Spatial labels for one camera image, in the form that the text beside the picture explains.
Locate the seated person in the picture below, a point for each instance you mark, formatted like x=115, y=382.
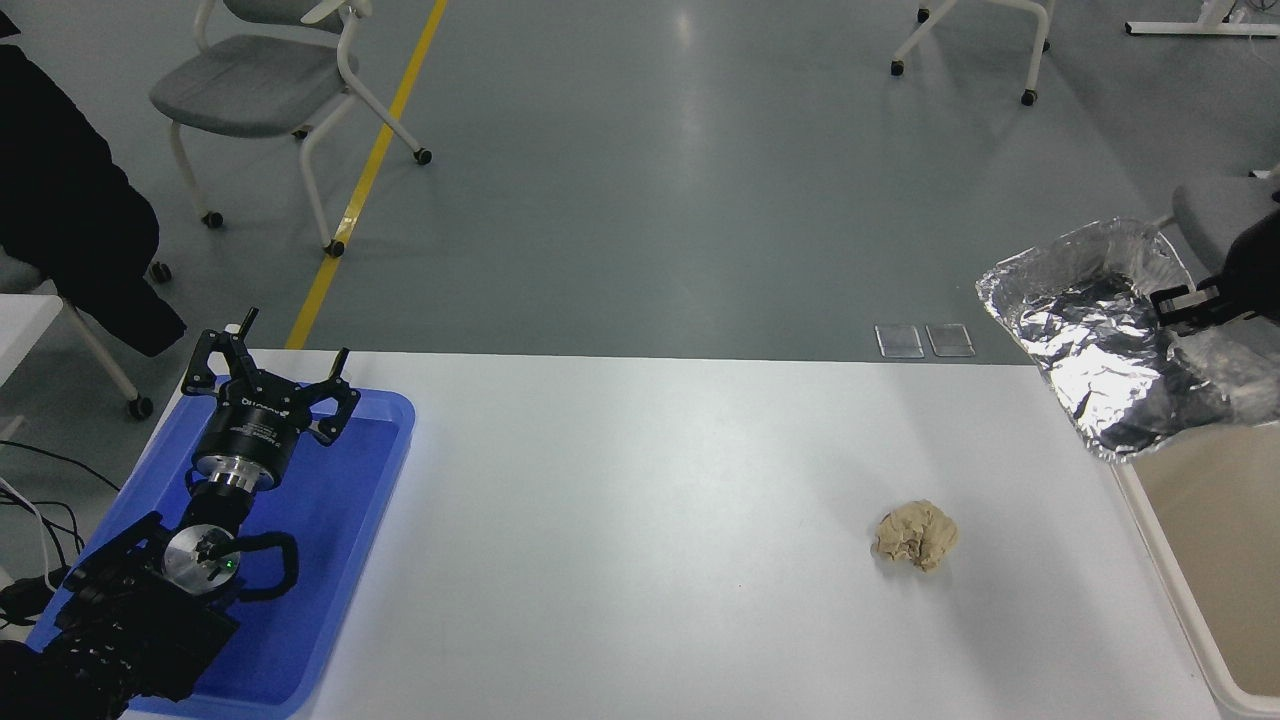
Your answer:
x=60, y=200

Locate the white desk foot bar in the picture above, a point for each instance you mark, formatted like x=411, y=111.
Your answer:
x=1200, y=27

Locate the large pale bin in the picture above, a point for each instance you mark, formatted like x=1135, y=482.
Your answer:
x=1220, y=570

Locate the white-legged chair with casters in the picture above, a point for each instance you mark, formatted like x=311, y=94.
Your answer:
x=100, y=355

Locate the grey chair with white frame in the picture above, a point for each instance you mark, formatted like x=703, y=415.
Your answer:
x=250, y=85

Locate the grey padded chair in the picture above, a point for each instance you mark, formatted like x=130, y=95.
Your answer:
x=1215, y=215

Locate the white side table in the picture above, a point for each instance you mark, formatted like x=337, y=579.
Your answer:
x=22, y=335

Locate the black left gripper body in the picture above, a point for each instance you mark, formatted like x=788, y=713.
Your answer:
x=250, y=425

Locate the blue plastic tray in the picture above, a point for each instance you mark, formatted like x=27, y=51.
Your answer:
x=330, y=520

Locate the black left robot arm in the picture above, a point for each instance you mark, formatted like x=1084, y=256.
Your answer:
x=130, y=620

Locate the foil plate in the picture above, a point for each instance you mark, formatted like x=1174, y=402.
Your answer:
x=1080, y=330

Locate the crumpled tan paper ball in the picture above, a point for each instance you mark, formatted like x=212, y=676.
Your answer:
x=915, y=535

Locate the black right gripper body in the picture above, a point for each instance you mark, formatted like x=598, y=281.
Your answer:
x=1258, y=270

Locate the clear floor socket cover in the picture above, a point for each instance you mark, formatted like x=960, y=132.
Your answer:
x=899, y=341
x=950, y=340

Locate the white chair legs with casters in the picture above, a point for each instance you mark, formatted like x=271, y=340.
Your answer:
x=1035, y=50

